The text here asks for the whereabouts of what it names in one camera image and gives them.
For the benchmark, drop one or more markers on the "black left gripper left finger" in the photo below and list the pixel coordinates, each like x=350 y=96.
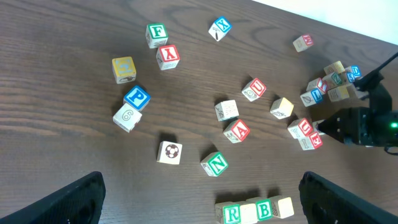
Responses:
x=79 y=202

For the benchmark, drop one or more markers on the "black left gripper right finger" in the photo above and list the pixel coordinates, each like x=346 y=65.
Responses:
x=325 y=202

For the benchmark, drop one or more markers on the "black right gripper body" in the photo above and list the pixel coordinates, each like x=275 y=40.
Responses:
x=375 y=125

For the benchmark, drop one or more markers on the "yellow o block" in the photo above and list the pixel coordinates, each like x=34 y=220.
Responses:
x=248 y=212
x=282 y=108
x=282 y=206

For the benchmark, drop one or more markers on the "green B block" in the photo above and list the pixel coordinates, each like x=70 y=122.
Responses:
x=263 y=208

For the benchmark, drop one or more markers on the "green R block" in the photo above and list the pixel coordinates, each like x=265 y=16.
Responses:
x=227 y=213

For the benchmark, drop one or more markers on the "blue T block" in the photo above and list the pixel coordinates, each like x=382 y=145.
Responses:
x=315 y=126

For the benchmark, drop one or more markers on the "blue 5 block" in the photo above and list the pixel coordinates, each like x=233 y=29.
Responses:
x=347 y=78

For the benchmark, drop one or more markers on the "blue D block upper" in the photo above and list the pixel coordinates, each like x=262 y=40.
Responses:
x=354 y=69

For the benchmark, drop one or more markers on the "red E block lower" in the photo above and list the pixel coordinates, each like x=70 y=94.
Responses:
x=311 y=142

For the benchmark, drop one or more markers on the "red e block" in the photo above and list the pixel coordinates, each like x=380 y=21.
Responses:
x=303 y=43
x=311 y=142

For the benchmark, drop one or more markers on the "green Z block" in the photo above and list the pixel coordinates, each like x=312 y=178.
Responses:
x=332 y=80

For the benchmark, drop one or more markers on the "blue L block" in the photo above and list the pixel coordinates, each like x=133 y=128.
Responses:
x=311 y=97

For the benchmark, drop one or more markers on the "yellow block top right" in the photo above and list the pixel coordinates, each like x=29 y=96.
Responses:
x=336 y=67

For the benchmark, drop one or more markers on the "red I block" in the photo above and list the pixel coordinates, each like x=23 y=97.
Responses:
x=319 y=84

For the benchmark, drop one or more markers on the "red U block lower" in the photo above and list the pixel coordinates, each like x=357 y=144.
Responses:
x=300 y=128

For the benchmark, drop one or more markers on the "red u block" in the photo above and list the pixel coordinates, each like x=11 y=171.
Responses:
x=300 y=128
x=254 y=89

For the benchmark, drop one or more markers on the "wooden block red edge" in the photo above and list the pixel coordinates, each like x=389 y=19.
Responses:
x=127 y=117

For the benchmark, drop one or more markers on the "wooden block flower picture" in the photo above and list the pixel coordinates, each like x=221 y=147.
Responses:
x=169 y=153

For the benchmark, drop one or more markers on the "red E block top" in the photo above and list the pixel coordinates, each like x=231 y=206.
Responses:
x=303 y=43

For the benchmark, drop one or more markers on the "red A block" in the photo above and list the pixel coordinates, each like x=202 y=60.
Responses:
x=237 y=131

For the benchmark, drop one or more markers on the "green N block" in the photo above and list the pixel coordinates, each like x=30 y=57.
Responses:
x=214 y=164

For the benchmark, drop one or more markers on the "blue P block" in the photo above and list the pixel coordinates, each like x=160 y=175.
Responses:
x=137 y=98

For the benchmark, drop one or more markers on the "red U block upper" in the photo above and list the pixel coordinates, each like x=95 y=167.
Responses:
x=254 y=89

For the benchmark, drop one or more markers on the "wooden block green edge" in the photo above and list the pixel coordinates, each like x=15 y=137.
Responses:
x=226 y=110

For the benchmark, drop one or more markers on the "yellow block far left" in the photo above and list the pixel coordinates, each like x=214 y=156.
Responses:
x=124 y=70

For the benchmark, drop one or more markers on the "red Y block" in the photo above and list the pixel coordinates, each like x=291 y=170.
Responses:
x=167 y=57

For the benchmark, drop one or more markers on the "blue X block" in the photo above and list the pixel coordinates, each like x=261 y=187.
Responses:
x=220 y=28

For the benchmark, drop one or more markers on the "green F block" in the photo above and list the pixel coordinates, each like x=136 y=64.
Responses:
x=156 y=35

